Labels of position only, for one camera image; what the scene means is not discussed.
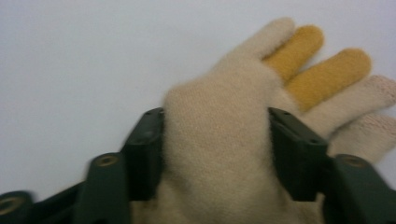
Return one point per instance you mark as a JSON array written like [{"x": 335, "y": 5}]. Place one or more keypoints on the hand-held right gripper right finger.
[{"x": 295, "y": 152}]

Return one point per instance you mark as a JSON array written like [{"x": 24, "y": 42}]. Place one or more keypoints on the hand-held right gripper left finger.
[{"x": 144, "y": 149}]

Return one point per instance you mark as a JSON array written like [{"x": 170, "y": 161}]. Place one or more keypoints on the cream glove with orange fingers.
[{"x": 218, "y": 140}]

